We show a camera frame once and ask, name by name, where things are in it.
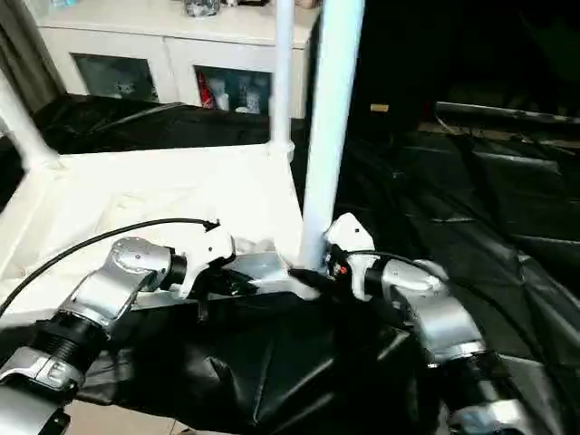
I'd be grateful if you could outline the white plastic table top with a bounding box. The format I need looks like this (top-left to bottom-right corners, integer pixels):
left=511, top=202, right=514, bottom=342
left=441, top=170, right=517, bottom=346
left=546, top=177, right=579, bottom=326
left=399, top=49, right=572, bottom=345
left=0, top=140, right=322, bottom=319

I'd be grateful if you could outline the white plastic table leg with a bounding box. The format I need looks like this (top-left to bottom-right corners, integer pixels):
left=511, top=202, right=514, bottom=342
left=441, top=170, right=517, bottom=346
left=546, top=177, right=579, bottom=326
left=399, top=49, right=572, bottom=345
left=298, top=0, right=367, bottom=274
left=270, top=0, right=296, bottom=159
left=0, top=72, right=61, bottom=169

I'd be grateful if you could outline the black plastic mat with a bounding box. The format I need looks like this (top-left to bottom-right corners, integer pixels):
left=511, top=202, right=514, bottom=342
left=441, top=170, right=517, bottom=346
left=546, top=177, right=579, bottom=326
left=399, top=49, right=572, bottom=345
left=0, top=92, right=580, bottom=435

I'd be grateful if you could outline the white blue carton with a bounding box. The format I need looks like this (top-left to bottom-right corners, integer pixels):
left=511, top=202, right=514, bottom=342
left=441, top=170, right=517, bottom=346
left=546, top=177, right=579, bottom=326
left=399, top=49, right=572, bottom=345
left=242, top=85, right=263, bottom=113

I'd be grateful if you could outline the red box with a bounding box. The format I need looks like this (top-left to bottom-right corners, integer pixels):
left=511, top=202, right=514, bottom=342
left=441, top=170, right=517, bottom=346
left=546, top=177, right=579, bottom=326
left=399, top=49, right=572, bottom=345
left=198, top=74, right=215, bottom=111

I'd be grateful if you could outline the white glass-door cabinet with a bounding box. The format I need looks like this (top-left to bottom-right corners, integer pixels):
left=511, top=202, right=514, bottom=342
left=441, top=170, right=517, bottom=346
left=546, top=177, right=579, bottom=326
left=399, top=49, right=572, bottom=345
left=35, top=0, right=324, bottom=120

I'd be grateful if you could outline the large black box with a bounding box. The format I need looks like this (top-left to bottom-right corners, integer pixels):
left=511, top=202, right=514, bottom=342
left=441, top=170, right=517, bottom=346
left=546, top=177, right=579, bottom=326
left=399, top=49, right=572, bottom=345
left=348, top=0, right=580, bottom=133

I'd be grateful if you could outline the grey-brown curtain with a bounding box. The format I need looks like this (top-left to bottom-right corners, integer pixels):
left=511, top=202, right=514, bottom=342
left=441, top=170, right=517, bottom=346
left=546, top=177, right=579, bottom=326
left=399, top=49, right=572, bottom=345
left=0, top=0, right=68, bottom=120

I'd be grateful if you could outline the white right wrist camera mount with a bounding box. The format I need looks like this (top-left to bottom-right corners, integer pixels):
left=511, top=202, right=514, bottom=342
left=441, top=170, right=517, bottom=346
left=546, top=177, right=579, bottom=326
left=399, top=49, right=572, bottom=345
left=324, top=212, right=378, bottom=302

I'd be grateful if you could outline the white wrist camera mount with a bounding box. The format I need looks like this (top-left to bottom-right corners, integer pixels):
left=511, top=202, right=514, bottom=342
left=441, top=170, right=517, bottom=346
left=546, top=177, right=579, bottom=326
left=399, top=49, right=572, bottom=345
left=324, top=212, right=378, bottom=302
left=179, top=228, right=237, bottom=301

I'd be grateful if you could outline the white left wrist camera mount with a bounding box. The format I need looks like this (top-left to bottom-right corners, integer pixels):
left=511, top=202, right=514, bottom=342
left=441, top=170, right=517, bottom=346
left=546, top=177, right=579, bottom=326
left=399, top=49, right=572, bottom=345
left=179, top=228, right=237, bottom=301

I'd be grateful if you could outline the dark horizontal metal rail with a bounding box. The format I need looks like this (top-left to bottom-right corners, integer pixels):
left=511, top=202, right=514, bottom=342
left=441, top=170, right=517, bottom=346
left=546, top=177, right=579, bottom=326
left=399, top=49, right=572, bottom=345
left=437, top=101, right=580, bottom=131

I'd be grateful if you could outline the black cord coil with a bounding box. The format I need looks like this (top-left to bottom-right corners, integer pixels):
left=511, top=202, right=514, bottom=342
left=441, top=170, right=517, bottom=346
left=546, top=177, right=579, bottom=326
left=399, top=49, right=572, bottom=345
left=183, top=0, right=224, bottom=18

